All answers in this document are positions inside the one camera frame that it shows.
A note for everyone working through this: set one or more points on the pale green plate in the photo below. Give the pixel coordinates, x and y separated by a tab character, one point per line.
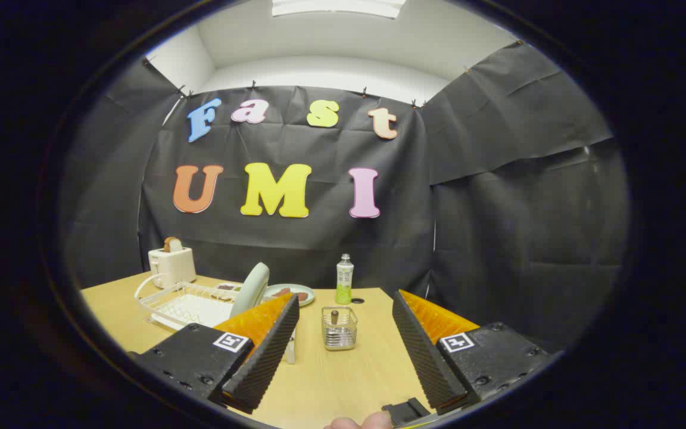
250	289

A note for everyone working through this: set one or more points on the ceiling light panel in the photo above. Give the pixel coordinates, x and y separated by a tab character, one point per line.
337	7

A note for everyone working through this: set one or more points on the white toaster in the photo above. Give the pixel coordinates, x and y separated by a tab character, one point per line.
173	265

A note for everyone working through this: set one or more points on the bread slice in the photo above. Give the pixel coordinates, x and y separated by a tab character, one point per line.
172	244

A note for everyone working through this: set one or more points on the brown meat cutlet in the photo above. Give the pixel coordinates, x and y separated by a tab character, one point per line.
281	292
301	295

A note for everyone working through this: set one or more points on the green tea bottle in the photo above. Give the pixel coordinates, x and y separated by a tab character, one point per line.
344	280

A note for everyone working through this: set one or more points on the pale blue serving dish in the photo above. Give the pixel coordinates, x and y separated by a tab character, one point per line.
309	294

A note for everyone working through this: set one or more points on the white divided bean tray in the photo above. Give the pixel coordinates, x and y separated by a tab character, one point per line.
227	286

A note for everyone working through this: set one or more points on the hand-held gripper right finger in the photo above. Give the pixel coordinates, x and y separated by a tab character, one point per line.
426	357

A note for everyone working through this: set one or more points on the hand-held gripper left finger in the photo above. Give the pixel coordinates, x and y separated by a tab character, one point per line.
265	357

